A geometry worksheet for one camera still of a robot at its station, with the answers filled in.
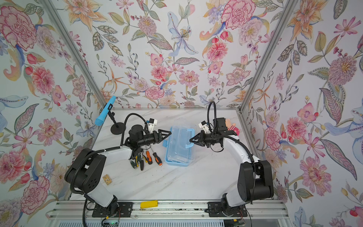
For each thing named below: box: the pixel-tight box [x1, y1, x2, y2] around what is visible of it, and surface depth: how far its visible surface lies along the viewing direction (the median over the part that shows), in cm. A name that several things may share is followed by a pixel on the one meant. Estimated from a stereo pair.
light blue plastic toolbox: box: [162, 117, 197, 167], surface depth 82 cm
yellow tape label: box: [139, 200, 159, 209], surface depth 77 cm
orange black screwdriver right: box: [152, 152, 164, 166], surface depth 92 cm
